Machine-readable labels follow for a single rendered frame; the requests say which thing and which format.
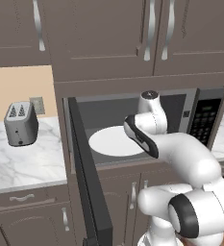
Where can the grey wall outlet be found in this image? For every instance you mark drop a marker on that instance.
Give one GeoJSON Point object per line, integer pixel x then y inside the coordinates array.
{"type": "Point", "coordinates": [38, 104]}

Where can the black microwave door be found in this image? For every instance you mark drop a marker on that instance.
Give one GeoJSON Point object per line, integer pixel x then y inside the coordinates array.
{"type": "Point", "coordinates": [86, 179]}

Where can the brown lower cupboard door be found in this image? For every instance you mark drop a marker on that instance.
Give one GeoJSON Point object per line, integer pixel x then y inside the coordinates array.
{"type": "Point", "coordinates": [155, 181]}
{"type": "Point", "coordinates": [30, 227]}
{"type": "Point", "coordinates": [116, 205]}

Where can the brown cupboard door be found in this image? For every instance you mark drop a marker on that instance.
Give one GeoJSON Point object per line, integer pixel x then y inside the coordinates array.
{"type": "Point", "coordinates": [30, 227]}
{"type": "Point", "coordinates": [155, 181]}
{"type": "Point", "coordinates": [203, 32]}
{"type": "Point", "coordinates": [116, 205]}
{"type": "Point", "coordinates": [11, 29]}
{"type": "Point", "coordinates": [97, 35]}

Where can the white microwave turntable plate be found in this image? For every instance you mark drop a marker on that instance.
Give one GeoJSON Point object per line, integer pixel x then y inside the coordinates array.
{"type": "Point", "coordinates": [110, 142]}

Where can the brown upper cupboard door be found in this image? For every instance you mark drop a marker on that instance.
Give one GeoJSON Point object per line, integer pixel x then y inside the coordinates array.
{"type": "Point", "coordinates": [97, 35]}
{"type": "Point", "coordinates": [203, 32]}
{"type": "Point", "coordinates": [11, 29]}

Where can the grey toaster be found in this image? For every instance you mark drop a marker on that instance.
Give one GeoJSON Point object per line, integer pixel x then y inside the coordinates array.
{"type": "Point", "coordinates": [20, 128]}

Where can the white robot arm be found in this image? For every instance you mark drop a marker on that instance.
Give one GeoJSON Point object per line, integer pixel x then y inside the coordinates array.
{"type": "Point", "coordinates": [187, 160]}

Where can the grey microwave oven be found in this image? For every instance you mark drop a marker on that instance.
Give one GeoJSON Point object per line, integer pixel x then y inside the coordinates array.
{"type": "Point", "coordinates": [116, 105]}

